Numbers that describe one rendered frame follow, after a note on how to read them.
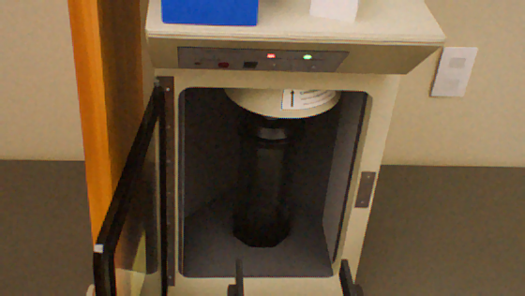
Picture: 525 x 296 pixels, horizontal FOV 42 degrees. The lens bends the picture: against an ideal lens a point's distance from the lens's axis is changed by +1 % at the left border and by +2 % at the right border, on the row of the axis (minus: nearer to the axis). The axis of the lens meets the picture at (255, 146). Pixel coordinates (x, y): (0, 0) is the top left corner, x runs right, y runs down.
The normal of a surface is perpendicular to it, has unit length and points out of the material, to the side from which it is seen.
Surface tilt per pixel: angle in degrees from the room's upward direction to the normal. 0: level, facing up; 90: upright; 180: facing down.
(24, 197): 0
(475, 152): 90
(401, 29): 0
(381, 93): 90
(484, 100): 90
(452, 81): 90
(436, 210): 0
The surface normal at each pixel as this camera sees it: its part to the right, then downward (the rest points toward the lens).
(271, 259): 0.07, -0.80
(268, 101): -0.22, 0.18
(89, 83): 0.07, 0.59
